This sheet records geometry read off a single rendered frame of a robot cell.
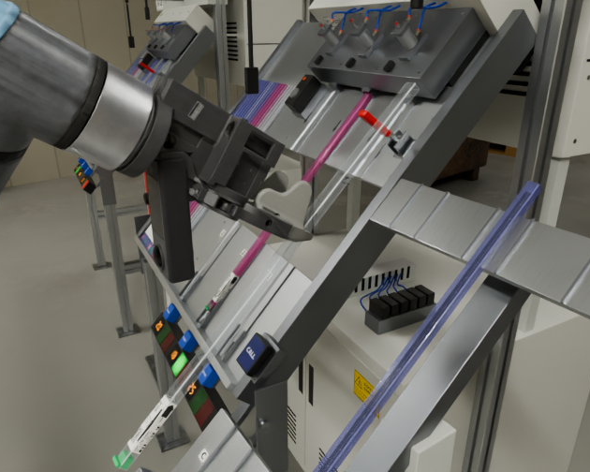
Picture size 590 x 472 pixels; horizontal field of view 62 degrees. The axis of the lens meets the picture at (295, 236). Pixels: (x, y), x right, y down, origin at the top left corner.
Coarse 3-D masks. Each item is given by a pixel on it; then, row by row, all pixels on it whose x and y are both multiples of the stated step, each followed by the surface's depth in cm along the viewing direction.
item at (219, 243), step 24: (216, 216) 107; (192, 240) 109; (216, 240) 102; (240, 240) 96; (216, 264) 97; (264, 264) 86; (288, 264) 82; (192, 288) 97; (216, 288) 92; (240, 288) 87; (288, 288) 78; (192, 312) 94; (216, 312) 88; (264, 312) 79; (288, 312) 76; (240, 336) 79
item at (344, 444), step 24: (528, 192) 51; (504, 216) 51; (504, 240) 51; (480, 264) 50; (456, 288) 50; (432, 312) 50; (432, 336) 49; (408, 360) 48; (384, 384) 48; (360, 408) 48; (360, 432) 48; (336, 456) 47
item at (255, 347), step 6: (252, 342) 71; (258, 342) 70; (246, 348) 71; (252, 348) 70; (258, 348) 69; (246, 354) 70; (252, 354) 69; (258, 354) 68; (240, 360) 70; (246, 360) 69; (252, 360) 69; (246, 366) 69
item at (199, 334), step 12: (144, 252) 117; (168, 288) 100; (180, 300) 96; (180, 312) 92; (192, 324) 88; (204, 336) 85; (216, 360) 78; (216, 372) 76; (228, 372) 76; (228, 384) 73
